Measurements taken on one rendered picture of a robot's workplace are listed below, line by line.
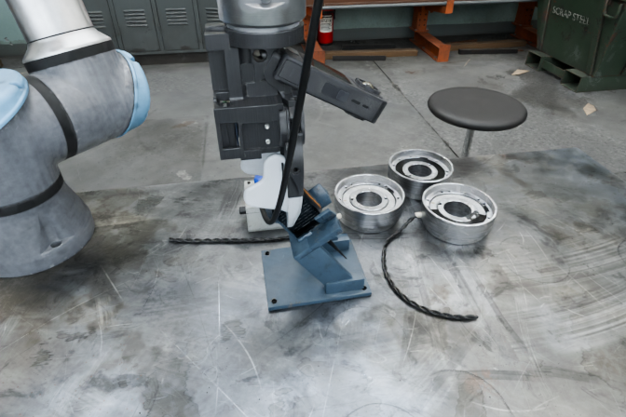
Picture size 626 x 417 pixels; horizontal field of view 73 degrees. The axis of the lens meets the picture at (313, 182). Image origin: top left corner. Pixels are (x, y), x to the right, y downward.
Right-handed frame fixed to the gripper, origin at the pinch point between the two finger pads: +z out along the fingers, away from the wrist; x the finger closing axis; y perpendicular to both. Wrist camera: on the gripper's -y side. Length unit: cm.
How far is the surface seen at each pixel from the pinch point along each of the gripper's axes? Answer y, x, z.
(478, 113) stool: -72, -78, 30
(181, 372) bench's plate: 13.7, 11.1, 11.9
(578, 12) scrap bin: -244, -243, 41
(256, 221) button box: 4.1, -9.9, 10.0
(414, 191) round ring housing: -21.1, -12.5, 9.8
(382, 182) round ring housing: -16.4, -14.4, 8.9
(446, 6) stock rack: -172, -305, 48
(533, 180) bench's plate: -44.2, -14.6, 11.9
